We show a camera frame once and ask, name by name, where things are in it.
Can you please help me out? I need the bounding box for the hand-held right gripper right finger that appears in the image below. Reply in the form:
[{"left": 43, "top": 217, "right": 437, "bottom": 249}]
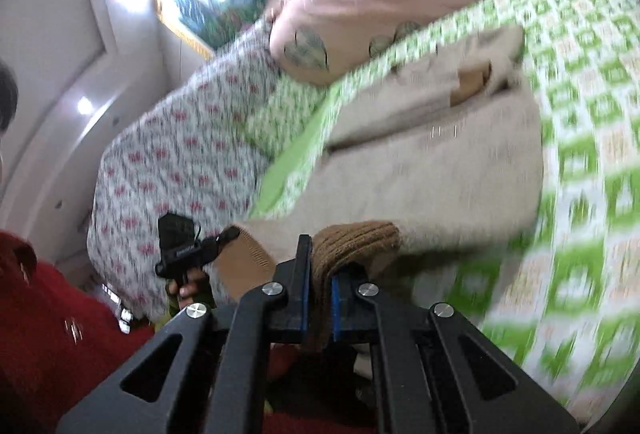
[{"left": 330, "top": 263, "right": 582, "bottom": 434}]

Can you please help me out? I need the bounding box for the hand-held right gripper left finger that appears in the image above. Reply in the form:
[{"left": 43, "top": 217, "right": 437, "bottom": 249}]
[{"left": 56, "top": 234, "right": 314, "bottom": 434}]

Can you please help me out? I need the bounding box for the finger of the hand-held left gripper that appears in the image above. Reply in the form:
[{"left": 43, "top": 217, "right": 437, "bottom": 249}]
[{"left": 200, "top": 225, "right": 244, "bottom": 260}]

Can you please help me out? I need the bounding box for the beige knit sweater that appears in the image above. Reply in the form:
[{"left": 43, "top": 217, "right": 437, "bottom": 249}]
[{"left": 209, "top": 24, "right": 547, "bottom": 351}]

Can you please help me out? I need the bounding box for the person's left hand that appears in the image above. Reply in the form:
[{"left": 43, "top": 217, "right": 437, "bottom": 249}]
[{"left": 166, "top": 265, "right": 212, "bottom": 311}]

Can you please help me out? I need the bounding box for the floral print quilt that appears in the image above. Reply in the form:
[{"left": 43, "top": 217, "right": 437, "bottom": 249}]
[{"left": 85, "top": 20, "right": 283, "bottom": 321}]

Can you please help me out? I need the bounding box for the green checked pillow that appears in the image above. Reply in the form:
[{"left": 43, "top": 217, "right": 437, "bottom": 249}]
[{"left": 240, "top": 73, "right": 343, "bottom": 161}]

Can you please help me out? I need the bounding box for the person's red knit top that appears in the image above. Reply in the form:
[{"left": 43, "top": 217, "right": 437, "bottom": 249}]
[{"left": 0, "top": 229, "right": 157, "bottom": 434}]

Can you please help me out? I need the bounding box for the green checked bed sheet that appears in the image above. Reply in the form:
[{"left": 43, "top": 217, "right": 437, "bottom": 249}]
[{"left": 247, "top": 0, "right": 640, "bottom": 421}]

